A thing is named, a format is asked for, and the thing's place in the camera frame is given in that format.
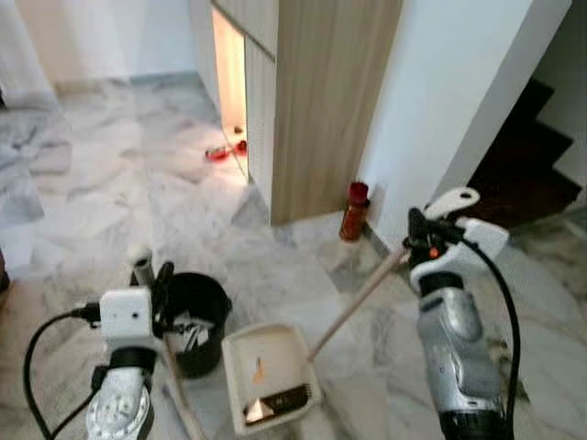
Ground black plastic bucket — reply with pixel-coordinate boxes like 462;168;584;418
160;271;234;380

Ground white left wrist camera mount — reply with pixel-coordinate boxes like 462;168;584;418
98;287;156;350

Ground beige long handled dustpan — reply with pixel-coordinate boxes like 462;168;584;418
221;187;482;435

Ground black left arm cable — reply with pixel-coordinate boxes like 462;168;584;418
22;306;103;440

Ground white paper scrap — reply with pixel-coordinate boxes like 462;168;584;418
173;312;217;351

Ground tall light wood cabinet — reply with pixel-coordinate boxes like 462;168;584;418
190;0;405;226

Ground orange bottle with red cap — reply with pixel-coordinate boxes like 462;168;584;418
338;181;371;243

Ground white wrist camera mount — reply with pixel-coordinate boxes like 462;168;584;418
410;218;511;293
98;287;156;350

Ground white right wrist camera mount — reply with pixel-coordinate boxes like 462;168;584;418
410;218;511;293

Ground dark wooden stairs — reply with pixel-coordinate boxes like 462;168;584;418
466;77;584;231

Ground red small floor item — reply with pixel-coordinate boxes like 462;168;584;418
204;138;249;164

